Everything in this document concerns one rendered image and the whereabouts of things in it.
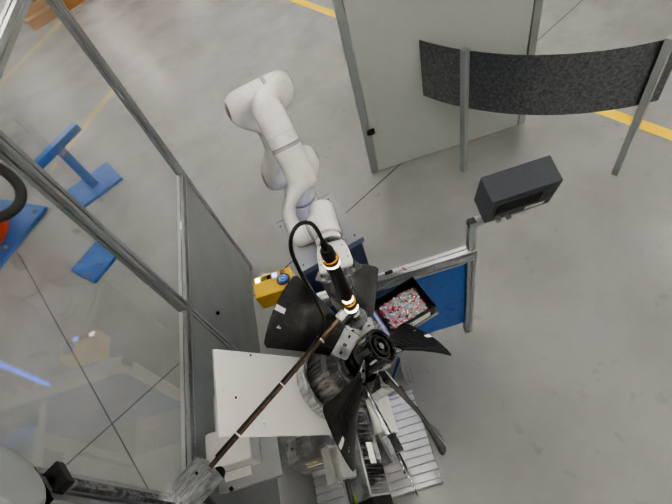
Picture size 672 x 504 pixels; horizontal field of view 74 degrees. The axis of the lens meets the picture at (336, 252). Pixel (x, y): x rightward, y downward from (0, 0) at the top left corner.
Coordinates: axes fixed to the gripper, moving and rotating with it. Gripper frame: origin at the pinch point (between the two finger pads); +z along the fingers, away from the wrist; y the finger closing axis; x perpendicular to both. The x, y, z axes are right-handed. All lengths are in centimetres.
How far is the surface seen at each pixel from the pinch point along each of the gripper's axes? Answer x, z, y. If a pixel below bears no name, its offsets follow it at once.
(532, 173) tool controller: -22, -35, -74
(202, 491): -11, 38, 49
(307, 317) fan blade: -8.7, 0.5, 13.0
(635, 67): -63, -114, -174
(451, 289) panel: -91, -37, -44
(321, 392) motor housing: -31.1, 15.1, 17.6
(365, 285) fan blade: -28.2, -15.9, -5.8
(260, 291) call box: -38, -34, 35
